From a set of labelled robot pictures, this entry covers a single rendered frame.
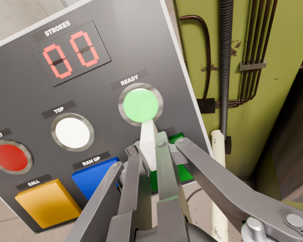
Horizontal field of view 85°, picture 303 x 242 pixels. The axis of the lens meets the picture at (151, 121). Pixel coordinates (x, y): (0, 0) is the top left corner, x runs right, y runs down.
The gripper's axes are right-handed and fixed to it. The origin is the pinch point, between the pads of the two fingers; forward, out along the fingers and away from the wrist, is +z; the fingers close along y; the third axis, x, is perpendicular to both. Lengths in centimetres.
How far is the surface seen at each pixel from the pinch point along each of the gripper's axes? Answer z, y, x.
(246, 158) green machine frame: 52, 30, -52
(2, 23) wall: 302, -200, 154
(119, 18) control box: 3.7, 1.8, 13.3
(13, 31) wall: 316, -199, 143
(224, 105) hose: 31.7, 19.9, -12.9
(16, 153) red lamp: 3.3, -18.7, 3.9
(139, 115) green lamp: 3.3, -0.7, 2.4
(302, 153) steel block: 20.6, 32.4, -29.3
